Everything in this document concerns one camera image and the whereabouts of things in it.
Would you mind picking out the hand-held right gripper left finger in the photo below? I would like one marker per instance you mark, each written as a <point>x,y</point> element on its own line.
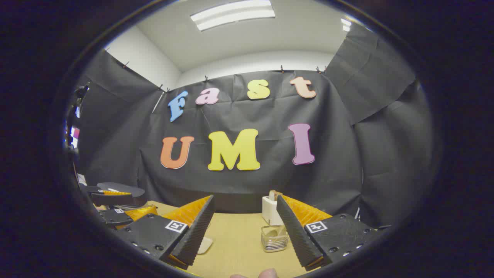
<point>193,235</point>

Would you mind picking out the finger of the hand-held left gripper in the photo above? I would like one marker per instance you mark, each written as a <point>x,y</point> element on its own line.
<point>115,217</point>
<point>112,199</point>

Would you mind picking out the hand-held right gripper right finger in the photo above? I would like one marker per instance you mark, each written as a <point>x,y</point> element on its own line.
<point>295,235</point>

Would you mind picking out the clear container of white rice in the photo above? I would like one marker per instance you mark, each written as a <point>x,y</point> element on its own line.
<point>204,245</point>

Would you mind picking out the dark grey rice cooker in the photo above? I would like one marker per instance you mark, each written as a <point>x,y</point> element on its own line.
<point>123,187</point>

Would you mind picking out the white toaster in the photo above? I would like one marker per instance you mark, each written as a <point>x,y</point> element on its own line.
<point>269,210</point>

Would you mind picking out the bread slice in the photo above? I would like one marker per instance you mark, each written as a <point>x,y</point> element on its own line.
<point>273,194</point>

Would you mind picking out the computer monitor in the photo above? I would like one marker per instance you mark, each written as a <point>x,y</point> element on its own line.
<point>74,137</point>

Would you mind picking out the black backdrop cloth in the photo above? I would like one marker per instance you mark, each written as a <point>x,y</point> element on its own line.
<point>339,154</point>

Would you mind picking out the ceiling light panel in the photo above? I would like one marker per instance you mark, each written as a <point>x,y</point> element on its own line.
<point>346,24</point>
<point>231,14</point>

